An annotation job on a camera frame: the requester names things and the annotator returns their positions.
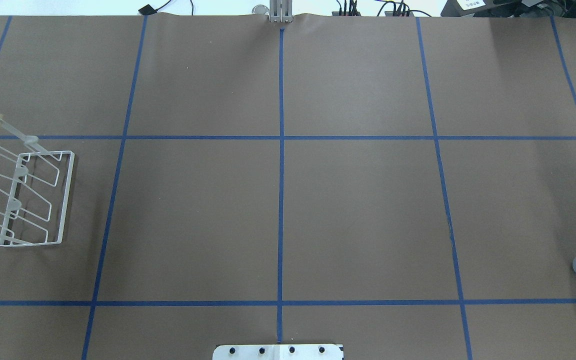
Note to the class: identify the white wire cup rack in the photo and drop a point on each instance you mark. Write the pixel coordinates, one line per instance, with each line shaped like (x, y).
(35, 190)

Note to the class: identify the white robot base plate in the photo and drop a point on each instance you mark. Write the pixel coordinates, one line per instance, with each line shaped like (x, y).
(308, 351)

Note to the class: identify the grey aluminium frame post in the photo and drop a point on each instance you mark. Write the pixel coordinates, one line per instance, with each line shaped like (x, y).
(280, 11)

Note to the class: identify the brown paper table cover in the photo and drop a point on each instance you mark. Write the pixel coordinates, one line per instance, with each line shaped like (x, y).
(405, 187)

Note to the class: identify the small black adapter box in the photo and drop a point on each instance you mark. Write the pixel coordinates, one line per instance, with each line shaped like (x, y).
(147, 10)

